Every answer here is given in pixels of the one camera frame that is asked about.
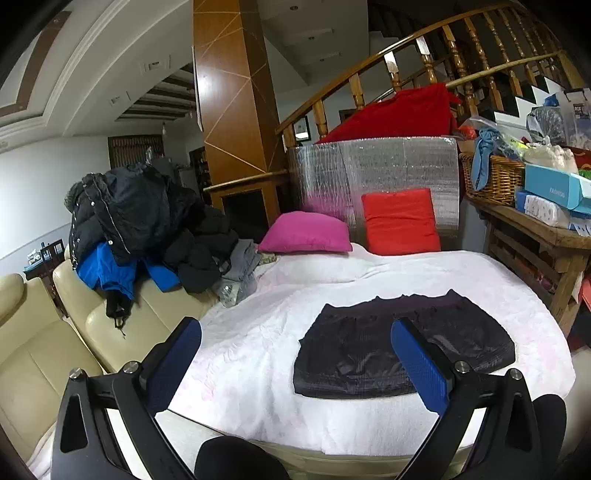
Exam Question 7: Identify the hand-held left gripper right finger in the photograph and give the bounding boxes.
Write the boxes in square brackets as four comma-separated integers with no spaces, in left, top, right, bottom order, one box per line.
[390,318,536,480]

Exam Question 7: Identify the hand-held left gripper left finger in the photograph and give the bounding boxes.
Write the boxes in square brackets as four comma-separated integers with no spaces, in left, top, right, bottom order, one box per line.
[51,316,204,480]

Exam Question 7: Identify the dark quilted jacket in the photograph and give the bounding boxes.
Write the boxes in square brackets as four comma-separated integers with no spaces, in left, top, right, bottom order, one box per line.
[293,289,516,400]

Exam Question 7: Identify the grey clothes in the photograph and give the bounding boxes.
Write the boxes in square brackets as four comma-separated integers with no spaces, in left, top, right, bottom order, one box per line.
[215,239,262,308]

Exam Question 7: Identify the white blanket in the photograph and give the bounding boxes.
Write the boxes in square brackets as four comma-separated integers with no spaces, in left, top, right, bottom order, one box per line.
[28,244,577,480]

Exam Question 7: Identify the clear plastic bag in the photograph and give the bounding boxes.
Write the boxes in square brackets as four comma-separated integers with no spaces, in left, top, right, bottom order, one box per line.
[217,281,245,308]

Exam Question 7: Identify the person's left leg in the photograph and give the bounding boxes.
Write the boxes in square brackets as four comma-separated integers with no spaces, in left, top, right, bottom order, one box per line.
[194,436,289,480]

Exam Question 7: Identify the person's leg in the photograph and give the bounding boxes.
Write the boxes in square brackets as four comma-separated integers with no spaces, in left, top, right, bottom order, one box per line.
[194,436,289,480]
[531,394,568,480]

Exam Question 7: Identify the blue jacket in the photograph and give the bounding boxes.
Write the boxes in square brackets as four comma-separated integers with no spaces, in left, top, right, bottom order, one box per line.
[76,242,181,301]

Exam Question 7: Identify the beige leather sofa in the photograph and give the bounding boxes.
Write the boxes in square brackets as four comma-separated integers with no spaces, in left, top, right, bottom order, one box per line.
[0,244,218,462]

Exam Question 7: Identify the person's right leg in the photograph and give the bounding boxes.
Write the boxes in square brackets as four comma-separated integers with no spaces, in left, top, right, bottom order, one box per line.
[531,394,568,480]

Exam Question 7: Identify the red pillow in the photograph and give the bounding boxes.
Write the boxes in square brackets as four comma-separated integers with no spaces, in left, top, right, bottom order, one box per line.
[361,188,441,256]

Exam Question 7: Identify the pile of black coats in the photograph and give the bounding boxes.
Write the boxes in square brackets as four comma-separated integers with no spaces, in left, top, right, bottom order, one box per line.
[68,164,241,319]

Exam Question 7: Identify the wooden table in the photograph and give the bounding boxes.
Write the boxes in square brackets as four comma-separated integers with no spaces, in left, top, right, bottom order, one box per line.
[466,194,591,326]

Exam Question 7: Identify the magenta pillow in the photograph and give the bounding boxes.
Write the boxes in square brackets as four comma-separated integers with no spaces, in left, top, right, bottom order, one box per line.
[257,211,354,254]

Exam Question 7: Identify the white printed tissue pack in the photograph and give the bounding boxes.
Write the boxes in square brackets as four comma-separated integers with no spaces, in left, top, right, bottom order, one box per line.
[515,187,573,229]

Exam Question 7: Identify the wicker basket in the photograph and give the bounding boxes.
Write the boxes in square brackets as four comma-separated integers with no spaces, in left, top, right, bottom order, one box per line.
[459,152,527,207]

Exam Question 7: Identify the silver foil insulation board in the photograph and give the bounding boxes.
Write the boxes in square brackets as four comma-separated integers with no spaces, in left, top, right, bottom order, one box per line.
[286,136,462,252]

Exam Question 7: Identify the blue cloth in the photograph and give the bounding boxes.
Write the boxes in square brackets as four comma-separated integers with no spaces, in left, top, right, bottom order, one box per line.
[473,128,509,190]

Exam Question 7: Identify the blue cardboard box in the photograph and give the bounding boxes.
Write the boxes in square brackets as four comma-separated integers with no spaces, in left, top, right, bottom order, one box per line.
[524,164,591,216]

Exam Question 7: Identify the cream cloth bundle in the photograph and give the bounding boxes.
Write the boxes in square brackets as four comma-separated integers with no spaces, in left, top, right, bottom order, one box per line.
[522,143,580,175]

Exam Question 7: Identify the red blanket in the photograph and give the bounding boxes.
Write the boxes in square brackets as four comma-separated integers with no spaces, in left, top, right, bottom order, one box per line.
[316,83,462,145]

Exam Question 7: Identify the wooden pillar cabinet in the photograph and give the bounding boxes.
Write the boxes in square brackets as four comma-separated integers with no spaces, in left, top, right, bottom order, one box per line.
[191,0,289,227]

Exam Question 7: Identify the plastic bag with dark cloth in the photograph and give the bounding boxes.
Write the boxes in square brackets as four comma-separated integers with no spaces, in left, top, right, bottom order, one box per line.
[526,105,568,146]

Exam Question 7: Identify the clear plastic storage box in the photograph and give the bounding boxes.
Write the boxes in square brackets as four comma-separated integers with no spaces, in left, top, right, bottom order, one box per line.
[545,88,591,151]

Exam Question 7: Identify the wooden stair railing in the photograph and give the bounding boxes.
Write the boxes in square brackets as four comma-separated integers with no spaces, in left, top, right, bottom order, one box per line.
[276,2,583,148]

